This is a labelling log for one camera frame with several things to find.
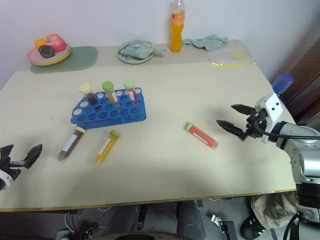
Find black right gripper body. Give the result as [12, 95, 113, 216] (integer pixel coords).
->
[238, 108, 270, 142]

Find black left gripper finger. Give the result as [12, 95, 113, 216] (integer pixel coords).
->
[23, 143, 44, 170]
[0, 144, 15, 159]

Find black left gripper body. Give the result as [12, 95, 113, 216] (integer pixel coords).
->
[0, 156, 27, 181]

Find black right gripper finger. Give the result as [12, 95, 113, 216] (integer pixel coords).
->
[216, 119, 245, 138]
[231, 104, 257, 117]

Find orange-red tube with green cap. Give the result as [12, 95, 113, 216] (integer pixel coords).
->
[184, 122, 221, 150]

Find dark brown tube, cream cap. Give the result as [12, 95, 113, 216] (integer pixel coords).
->
[55, 126, 88, 163]

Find yellow tube with green cap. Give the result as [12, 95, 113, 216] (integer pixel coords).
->
[94, 130, 122, 167]
[101, 80, 118, 104]

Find dark tube with cream cap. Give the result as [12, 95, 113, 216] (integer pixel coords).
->
[79, 83, 99, 106]

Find blue test tube rack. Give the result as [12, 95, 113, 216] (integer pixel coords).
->
[70, 87, 148, 130]

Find red tube with pale green cap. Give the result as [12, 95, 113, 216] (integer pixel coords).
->
[123, 79, 139, 101]

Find blue ribbed bottle cap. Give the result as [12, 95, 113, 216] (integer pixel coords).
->
[272, 73, 295, 96]

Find clear zip bag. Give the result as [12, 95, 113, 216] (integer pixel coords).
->
[208, 46, 257, 69]

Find brown wooden cabinet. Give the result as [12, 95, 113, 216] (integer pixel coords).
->
[284, 37, 320, 126]

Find crumpled green towel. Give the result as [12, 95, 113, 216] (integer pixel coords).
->
[182, 34, 230, 52]

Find beige trouser leg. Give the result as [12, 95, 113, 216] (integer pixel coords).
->
[250, 192, 299, 229]

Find yellow plate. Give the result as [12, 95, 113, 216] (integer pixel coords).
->
[30, 51, 72, 67]

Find black and white sneaker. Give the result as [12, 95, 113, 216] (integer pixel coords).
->
[240, 212, 270, 240]

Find black metal clamp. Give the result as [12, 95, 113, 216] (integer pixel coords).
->
[210, 213, 236, 236]

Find pink plate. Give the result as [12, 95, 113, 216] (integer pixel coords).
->
[26, 45, 68, 65]

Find orange soda bottle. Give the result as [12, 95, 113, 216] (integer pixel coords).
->
[170, 0, 187, 53]

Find dark rounded shape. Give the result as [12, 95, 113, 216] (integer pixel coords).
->
[175, 200, 206, 240]

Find light green plate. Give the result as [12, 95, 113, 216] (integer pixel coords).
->
[49, 45, 72, 65]

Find dark toy fruit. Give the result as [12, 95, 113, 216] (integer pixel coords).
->
[38, 44, 55, 59]

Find green placemat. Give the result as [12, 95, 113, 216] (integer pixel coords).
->
[30, 45, 99, 74]

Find toy orange fruit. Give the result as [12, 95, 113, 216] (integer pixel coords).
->
[34, 38, 49, 50]

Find toy pink peach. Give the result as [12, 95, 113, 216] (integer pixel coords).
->
[46, 33, 67, 52]

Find green cloth in clear packet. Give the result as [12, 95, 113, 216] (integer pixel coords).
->
[121, 39, 167, 60]

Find pale green round plate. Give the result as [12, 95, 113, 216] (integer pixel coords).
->
[116, 39, 156, 65]

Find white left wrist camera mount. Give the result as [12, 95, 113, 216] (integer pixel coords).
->
[0, 170, 14, 192]

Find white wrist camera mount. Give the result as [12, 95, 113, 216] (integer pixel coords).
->
[253, 93, 284, 144]
[0, 170, 14, 192]

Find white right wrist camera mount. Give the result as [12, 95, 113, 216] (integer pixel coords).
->
[253, 93, 284, 144]

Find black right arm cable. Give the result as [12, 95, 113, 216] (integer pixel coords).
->
[252, 121, 320, 140]

